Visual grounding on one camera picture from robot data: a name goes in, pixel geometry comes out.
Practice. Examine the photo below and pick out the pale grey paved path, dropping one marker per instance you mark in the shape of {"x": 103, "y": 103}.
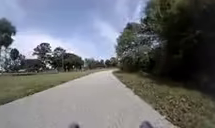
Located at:
{"x": 95, "y": 100}

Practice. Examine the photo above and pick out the row of trees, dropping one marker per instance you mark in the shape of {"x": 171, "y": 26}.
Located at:
{"x": 58, "y": 58}

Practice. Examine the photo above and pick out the leaf-strewn grass verge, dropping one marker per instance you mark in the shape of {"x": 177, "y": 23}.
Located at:
{"x": 168, "y": 96}

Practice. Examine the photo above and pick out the robot's own part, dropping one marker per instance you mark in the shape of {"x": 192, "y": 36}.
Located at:
{"x": 74, "y": 126}
{"x": 146, "y": 125}

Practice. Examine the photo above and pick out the dark building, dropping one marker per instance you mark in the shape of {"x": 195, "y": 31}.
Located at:
{"x": 32, "y": 64}

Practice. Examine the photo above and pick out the dense wood of trees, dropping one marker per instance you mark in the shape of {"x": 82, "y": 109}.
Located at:
{"x": 181, "y": 40}

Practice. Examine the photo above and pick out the grass field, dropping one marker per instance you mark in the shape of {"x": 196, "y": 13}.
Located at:
{"x": 25, "y": 85}

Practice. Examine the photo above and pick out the tall tree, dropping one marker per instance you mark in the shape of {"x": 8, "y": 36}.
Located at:
{"x": 1, "y": 36}

